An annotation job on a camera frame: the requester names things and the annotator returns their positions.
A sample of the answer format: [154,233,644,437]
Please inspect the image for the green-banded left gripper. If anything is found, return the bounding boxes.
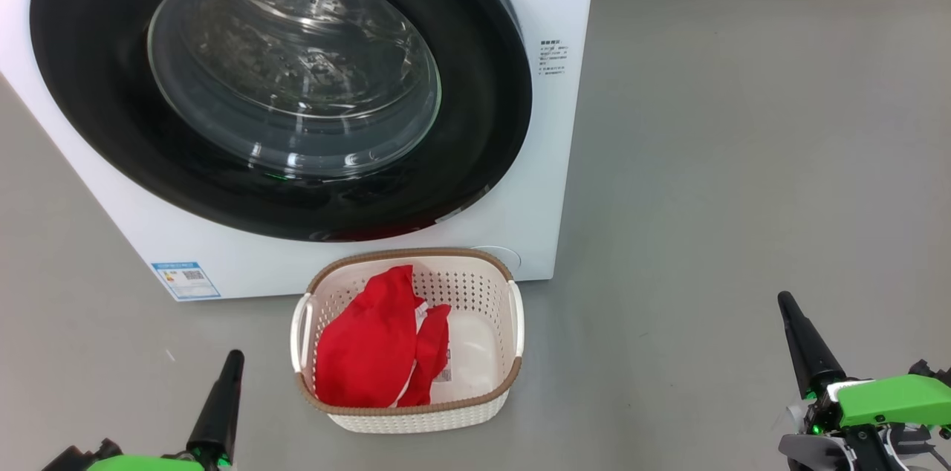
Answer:
[85,350,245,471]

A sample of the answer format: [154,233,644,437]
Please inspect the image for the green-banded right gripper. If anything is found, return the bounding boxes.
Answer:
[777,291,951,471]

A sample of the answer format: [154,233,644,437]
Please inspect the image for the red and white garment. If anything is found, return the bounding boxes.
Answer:
[315,265,452,409]

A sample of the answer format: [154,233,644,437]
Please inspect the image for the dark grey glass washer door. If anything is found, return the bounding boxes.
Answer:
[30,0,533,243]

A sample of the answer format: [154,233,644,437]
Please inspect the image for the cream perforated basket brown rim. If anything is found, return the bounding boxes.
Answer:
[290,248,525,433]

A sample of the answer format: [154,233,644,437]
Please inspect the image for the white front-load washing machine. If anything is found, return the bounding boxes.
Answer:
[0,0,600,302]

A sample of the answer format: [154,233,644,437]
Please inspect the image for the blue energy label sticker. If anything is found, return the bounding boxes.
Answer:
[151,262,221,301]

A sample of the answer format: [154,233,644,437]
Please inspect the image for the round white filter cover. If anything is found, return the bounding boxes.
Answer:
[475,246,522,279]

